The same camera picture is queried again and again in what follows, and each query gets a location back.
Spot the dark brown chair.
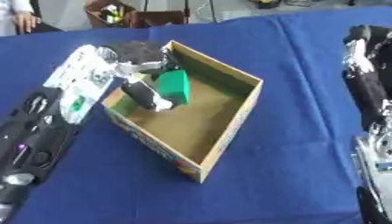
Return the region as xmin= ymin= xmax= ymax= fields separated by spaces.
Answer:
xmin=127 ymin=10 xmax=187 ymax=29

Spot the brown box with items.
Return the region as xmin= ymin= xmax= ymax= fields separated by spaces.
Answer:
xmin=84 ymin=0 xmax=140 ymax=29

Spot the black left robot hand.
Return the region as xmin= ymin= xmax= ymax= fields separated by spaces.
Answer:
xmin=99 ymin=40 xmax=181 ymax=113

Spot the person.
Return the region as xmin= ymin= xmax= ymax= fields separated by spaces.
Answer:
xmin=0 ymin=0 xmax=43 ymax=37

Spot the green rectangular block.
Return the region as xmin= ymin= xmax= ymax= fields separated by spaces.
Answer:
xmin=156 ymin=69 xmax=193 ymax=105

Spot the tan cardboard box green inside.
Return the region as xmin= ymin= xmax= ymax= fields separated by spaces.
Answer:
xmin=101 ymin=39 xmax=265 ymax=184

